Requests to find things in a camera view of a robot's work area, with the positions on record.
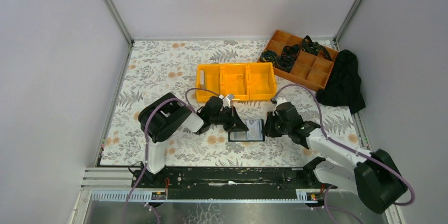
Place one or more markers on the grey card in bin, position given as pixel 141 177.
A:
pixel 202 79

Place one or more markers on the yellow plastic divided bin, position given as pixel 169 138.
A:
pixel 246 81

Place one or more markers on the dark green rolled tie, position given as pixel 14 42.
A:
pixel 314 48

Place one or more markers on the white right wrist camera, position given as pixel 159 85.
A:
pixel 278 101

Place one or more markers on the blue yellow rolled tie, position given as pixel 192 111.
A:
pixel 268 56

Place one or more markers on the black rolled tie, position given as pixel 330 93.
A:
pixel 291 51

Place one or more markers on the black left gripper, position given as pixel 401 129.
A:
pixel 229 120

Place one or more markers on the floral patterned table mat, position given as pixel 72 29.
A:
pixel 158 67

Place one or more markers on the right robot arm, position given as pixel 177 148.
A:
pixel 372 176

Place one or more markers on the black cloth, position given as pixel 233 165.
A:
pixel 343 87

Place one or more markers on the black leather card holder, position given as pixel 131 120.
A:
pixel 253 134

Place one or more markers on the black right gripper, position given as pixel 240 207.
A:
pixel 272 125

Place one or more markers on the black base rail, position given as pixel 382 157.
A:
pixel 230 183

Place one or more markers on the wooden compartment organizer tray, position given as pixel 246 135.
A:
pixel 308 70

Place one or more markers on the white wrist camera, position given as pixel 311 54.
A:
pixel 227 100
pixel 278 101

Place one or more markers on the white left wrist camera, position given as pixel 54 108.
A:
pixel 227 100

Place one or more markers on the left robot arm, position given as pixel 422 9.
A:
pixel 161 119

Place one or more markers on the dark floral rolled tie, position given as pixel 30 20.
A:
pixel 285 63

